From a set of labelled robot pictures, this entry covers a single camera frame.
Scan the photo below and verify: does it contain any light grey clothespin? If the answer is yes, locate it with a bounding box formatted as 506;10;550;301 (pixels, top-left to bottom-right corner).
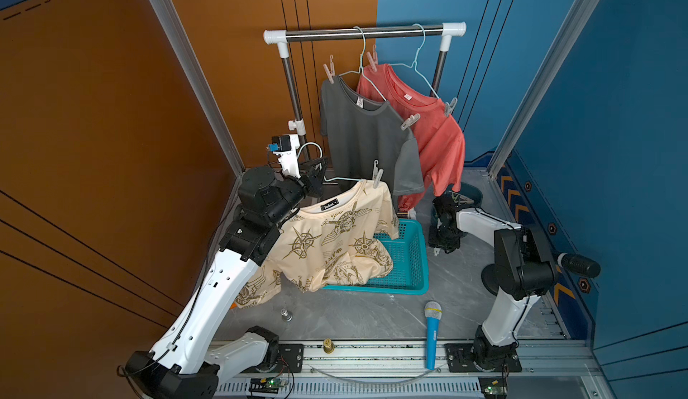
373;160;383;189

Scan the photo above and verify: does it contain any beige patterned cloth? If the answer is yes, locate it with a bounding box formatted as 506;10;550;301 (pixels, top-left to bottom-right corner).
233;180;399;309

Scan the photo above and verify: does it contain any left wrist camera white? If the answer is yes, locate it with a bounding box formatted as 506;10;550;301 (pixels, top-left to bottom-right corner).
268;134;300;179

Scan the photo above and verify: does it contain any light green wire hanger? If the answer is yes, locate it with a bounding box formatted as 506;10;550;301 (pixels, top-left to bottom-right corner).
391;23;440;99

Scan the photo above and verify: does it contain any pink clothespin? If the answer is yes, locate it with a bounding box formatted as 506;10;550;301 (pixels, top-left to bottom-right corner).
367;45;379;72

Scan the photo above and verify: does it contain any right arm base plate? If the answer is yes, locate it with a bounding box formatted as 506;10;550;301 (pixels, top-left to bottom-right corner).
444;343;522;373

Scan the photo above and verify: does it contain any beige clothespin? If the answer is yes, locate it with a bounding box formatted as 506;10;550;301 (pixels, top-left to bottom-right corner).
324;55;337;85

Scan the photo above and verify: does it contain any dark teal clothespin bin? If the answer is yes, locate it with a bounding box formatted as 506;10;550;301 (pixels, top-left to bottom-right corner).
431;182;484;228

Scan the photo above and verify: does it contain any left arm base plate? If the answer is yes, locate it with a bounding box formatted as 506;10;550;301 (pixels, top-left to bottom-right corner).
242;343;305;375

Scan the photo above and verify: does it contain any teal plastic laundry basket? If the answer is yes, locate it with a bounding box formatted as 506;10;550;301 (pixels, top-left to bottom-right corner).
324;219;429;296

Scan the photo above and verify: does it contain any green circuit board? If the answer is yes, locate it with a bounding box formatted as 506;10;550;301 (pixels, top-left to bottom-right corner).
247;377;290;397
478;377;508;399

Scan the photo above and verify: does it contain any right green circuit board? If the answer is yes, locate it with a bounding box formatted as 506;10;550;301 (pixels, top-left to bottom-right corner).
478;377;508;399

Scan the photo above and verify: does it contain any aluminium front rail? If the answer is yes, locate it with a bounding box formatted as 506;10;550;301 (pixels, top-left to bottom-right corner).
283;339;602;377

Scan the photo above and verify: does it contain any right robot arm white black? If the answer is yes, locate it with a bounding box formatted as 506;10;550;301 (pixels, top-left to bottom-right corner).
429;194;558;371

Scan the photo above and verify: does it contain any metal clothes drying rack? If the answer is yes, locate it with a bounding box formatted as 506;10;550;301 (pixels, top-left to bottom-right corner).
262;22;468;153

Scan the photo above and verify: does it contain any white clothespin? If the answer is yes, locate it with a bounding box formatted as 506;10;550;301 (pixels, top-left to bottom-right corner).
401;113;421;131

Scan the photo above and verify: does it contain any blue toy microphone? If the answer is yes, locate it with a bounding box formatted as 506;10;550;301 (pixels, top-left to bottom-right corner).
424;301;443;370

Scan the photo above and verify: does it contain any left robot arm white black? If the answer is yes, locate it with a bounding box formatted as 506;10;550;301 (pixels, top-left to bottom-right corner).
118;157;328;398

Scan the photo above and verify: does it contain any red t-shirt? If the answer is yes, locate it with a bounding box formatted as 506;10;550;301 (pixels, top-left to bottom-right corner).
357;64;466;196

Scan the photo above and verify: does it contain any white wire hanger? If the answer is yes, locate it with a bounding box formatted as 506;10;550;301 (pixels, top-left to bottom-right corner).
339;26;387;101

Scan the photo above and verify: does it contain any grey garment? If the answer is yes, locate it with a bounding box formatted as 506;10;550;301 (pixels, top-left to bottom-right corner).
320;76;425;196

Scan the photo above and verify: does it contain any left green circuit board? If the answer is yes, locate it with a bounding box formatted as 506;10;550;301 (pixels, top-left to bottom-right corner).
247;377;290;397

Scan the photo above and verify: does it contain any small brass weight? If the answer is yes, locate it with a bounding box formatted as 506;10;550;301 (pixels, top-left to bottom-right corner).
322;338;335;354

